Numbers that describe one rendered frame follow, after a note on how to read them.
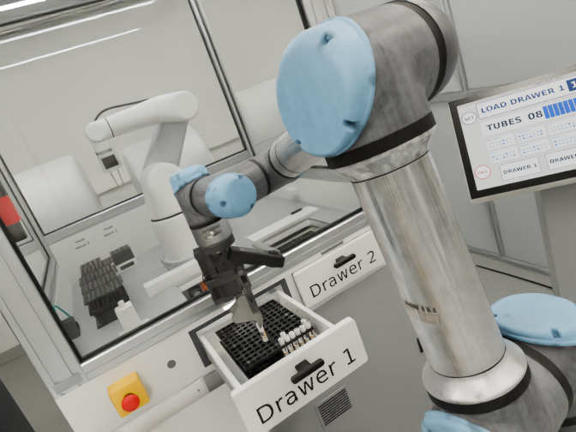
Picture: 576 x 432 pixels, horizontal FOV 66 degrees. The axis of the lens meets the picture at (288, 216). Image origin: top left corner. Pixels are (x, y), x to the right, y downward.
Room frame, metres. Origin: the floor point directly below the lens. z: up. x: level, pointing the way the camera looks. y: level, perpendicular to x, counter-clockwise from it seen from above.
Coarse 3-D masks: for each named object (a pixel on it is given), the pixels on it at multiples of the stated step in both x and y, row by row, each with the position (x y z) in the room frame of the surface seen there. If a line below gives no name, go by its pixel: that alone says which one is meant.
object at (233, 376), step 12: (264, 300) 1.12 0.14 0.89; (276, 300) 1.13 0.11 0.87; (288, 300) 1.06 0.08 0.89; (300, 312) 1.01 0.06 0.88; (312, 312) 0.96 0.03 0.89; (228, 324) 1.07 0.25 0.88; (312, 324) 0.96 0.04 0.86; (324, 324) 0.89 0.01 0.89; (204, 336) 1.05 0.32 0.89; (216, 336) 1.06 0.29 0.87; (204, 348) 1.02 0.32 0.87; (216, 348) 1.05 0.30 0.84; (216, 360) 0.91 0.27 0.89; (228, 360) 0.98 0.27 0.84; (228, 372) 0.84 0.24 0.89; (240, 372) 0.91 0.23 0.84; (228, 384) 0.85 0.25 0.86; (240, 384) 0.87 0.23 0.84
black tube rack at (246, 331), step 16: (272, 304) 1.06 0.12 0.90; (272, 320) 0.99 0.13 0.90; (288, 320) 0.96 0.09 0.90; (224, 336) 0.99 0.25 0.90; (240, 336) 0.96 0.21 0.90; (256, 336) 0.93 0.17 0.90; (272, 336) 0.96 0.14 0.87; (240, 352) 0.89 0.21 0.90; (256, 352) 0.87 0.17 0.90; (240, 368) 0.88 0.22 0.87; (256, 368) 0.86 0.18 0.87
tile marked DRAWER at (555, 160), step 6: (564, 150) 1.06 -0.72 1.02; (570, 150) 1.05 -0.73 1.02; (546, 156) 1.07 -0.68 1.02; (552, 156) 1.07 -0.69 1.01; (558, 156) 1.06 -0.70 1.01; (564, 156) 1.05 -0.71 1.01; (570, 156) 1.05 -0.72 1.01; (552, 162) 1.06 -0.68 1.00; (558, 162) 1.05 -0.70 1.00; (564, 162) 1.04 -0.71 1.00; (570, 162) 1.04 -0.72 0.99; (552, 168) 1.05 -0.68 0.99; (558, 168) 1.04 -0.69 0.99
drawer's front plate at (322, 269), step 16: (352, 240) 1.21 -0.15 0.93; (368, 240) 1.22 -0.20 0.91; (336, 256) 1.17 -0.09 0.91; (368, 256) 1.21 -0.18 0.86; (304, 272) 1.13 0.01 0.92; (320, 272) 1.15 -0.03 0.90; (336, 272) 1.17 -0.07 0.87; (352, 272) 1.19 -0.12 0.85; (304, 288) 1.13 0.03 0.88; (336, 288) 1.16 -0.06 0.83; (304, 304) 1.13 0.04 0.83
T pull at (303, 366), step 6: (306, 360) 0.76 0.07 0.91; (318, 360) 0.74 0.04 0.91; (300, 366) 0.75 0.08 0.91; (306, 366) 0.74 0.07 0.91; (312, 366) 0.73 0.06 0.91; (318, 366) 0.74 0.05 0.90; (300, 372) 0.73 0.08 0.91; (306, 372) 0.73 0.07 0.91; (312, 372) 0.73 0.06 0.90; (294, 378) 0.72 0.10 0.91; (300, 378) 0.72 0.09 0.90
